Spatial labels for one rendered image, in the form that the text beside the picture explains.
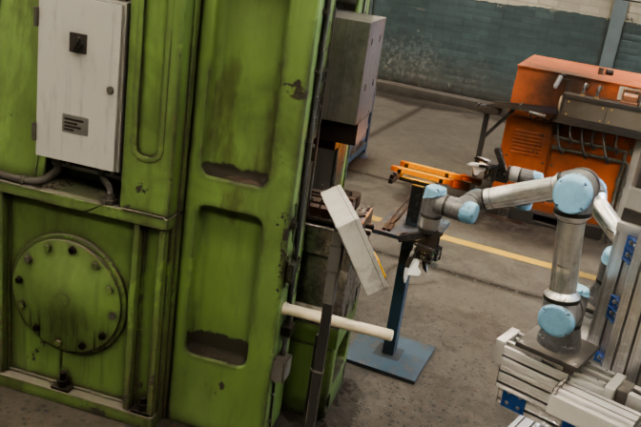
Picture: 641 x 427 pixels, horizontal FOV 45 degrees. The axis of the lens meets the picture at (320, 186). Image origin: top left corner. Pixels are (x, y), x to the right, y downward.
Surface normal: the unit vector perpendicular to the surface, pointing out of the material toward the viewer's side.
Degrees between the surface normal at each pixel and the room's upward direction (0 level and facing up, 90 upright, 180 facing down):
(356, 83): 90
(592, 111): 90
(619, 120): 90
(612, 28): 90
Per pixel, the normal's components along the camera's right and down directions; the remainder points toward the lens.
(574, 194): -0.49, 0.08
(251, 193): -0.27, 0.27
